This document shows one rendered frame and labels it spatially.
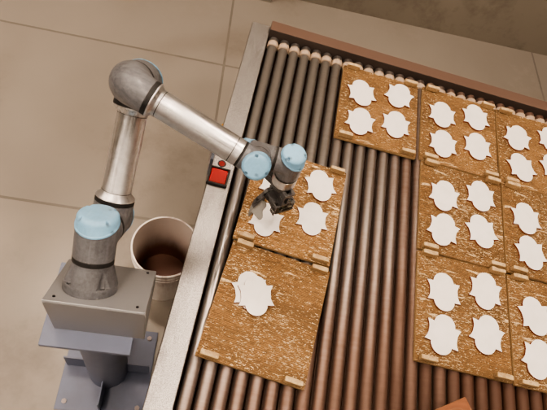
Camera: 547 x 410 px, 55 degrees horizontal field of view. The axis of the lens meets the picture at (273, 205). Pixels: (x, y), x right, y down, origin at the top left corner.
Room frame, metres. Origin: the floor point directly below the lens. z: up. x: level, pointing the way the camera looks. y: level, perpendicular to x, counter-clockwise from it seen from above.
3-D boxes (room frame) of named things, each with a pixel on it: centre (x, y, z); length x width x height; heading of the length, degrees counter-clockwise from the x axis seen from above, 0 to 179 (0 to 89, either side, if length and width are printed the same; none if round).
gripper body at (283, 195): (0.93, 0.00, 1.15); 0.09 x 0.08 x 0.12; 47
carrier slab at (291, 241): (1.06, -0.06, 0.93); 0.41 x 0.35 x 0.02; 7
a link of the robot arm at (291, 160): (0.93, 0.01, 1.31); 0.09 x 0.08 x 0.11; 99
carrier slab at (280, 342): (0.64, -0.12, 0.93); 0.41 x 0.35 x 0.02; 6
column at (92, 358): (0.45, 0.39, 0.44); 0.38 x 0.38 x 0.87; 17
